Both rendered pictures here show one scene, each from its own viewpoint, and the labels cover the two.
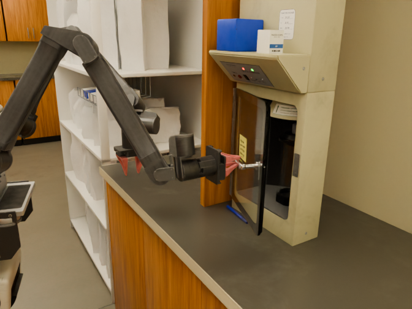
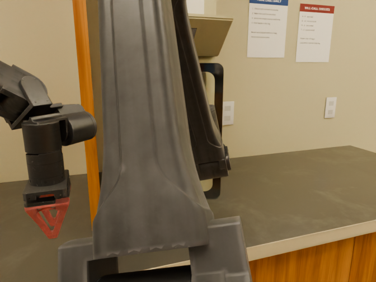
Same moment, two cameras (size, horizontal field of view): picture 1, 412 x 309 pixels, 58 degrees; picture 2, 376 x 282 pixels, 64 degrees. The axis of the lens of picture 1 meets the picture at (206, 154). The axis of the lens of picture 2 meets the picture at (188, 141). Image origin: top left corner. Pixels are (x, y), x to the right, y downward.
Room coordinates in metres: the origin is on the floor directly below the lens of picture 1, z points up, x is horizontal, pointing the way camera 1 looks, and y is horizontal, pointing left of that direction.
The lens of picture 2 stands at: (0.86, 0.68, 1.38)
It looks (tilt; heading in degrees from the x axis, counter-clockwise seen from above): 14 degrees down; 283
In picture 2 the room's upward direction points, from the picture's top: straight up
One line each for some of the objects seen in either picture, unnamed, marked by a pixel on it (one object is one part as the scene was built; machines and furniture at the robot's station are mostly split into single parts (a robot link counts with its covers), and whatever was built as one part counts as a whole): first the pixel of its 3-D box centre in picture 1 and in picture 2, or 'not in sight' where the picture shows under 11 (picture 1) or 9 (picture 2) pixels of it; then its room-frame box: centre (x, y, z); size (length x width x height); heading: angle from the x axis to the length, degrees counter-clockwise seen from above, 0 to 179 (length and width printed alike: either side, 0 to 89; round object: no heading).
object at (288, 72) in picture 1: (254, 70); (169, 36); (1.10, -0.14, 1.46); 0.32 x 0.11 x 0.10; 32
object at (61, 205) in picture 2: (129, 161); (50, 210); (1.21, 0.27, 1.13); 0.07 x 0.07 x 0.09; 32
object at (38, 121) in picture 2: not in sight; (45, 135); (1.21, 0.25, 1.27); 0.07 x 0.06 x 0.07; 75
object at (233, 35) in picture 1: (239, 35); not in sight; (1.17, -0.10, 1.56); 0.10 x 0.10 x 0.09; 32
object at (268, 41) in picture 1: (270, 41); (192, 5); (1.05, -0.17, 1.54); 0.05 x 0.05 x 0.06; 33
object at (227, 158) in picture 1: (226, 163); not in sight; (1.03, -0.06, 1.20); 0.09 x 0.07 x 0.07; 122
